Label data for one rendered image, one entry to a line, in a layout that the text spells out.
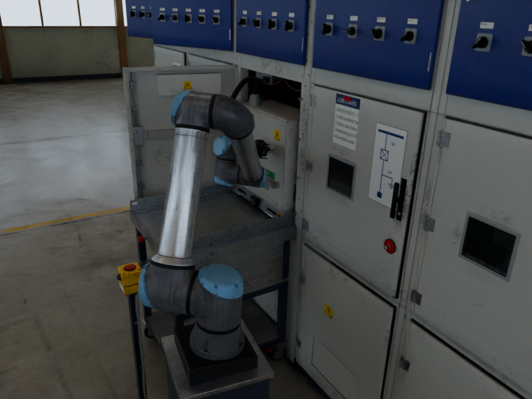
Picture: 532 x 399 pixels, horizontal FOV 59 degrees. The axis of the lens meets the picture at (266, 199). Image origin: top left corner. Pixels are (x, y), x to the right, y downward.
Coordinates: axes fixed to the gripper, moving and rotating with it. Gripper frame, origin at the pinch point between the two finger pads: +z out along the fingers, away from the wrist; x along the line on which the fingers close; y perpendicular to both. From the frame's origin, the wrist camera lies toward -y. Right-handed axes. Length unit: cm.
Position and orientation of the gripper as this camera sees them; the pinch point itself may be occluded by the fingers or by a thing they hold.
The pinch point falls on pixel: (270, 150)
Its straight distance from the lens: 237.0
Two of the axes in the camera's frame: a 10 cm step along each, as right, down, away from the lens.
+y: 7.2, 2.8, -6.3
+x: 2.0, -9.6, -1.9
